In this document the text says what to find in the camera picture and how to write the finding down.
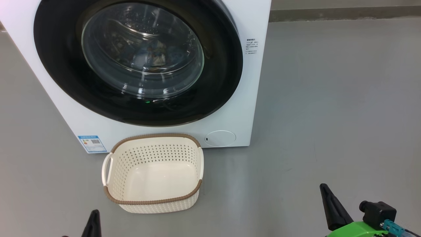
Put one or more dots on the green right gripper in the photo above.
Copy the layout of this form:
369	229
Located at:
355	230

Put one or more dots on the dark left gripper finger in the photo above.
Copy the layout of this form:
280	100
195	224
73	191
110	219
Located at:
93	227

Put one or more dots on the black glass washing machine door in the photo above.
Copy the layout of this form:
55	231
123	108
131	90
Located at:
59	75

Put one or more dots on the blue cream cartoon print garment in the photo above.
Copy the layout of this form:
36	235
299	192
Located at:
157	54

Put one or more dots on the cream perforated laundry basket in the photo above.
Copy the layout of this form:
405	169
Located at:
154	181

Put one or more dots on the white front-load washing machine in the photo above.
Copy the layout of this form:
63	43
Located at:
243	115

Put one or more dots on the blue white energy label sticker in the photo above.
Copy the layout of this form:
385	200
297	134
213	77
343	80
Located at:
92	144

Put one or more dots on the round white filter cover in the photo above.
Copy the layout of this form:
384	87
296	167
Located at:
220	138

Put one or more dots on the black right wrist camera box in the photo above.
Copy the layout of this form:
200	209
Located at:
380	214

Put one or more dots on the grey wall baseboard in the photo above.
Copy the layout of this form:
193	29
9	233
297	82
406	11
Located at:
345	14

